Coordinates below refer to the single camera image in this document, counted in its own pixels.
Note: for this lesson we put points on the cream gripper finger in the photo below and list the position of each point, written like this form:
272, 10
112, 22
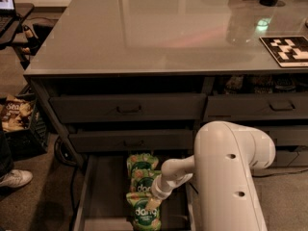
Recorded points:
152, 204

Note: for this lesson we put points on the green rice chip bag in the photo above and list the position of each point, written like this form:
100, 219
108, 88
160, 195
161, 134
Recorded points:
142, 219
142, 180
141, 161

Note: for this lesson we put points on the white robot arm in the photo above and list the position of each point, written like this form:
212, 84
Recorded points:
224, 154

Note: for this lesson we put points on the open bottom left drawer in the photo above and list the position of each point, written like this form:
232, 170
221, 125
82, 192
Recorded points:
103, 205

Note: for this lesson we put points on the middle left drawer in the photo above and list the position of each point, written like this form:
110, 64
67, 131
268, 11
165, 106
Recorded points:
103, 141

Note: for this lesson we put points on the top left drawer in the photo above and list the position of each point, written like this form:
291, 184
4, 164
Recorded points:
128, 107

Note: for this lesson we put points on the grey drawer cabinet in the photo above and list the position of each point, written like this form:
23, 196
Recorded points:
101, 47

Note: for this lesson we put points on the bottom right drawer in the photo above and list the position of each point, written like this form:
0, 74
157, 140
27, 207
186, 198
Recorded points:
286, 158

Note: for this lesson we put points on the snack packs in top drawer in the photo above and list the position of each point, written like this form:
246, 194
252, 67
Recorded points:
262, 84

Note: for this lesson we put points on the middle right drawer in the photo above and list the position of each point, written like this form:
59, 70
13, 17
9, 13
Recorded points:
287, 135

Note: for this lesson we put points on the brown snack bag in crate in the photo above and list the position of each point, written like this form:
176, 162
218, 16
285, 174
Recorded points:
16, 113

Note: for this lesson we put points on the top right drawer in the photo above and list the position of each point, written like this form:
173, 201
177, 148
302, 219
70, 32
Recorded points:
250, 107

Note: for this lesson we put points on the white sneaker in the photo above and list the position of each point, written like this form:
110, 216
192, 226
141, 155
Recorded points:
16, 178

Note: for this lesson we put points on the black plastic crate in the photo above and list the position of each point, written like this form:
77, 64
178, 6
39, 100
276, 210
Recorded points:
33, 140

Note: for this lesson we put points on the dark trouser leg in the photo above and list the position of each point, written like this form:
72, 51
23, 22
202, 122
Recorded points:
6, 160

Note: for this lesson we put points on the dark bottle by desk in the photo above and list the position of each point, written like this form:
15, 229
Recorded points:
33, 44

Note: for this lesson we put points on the black white marker board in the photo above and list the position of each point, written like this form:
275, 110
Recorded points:
288, 51

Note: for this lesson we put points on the laptop computer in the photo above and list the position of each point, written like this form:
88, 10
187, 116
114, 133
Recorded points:
7, 15

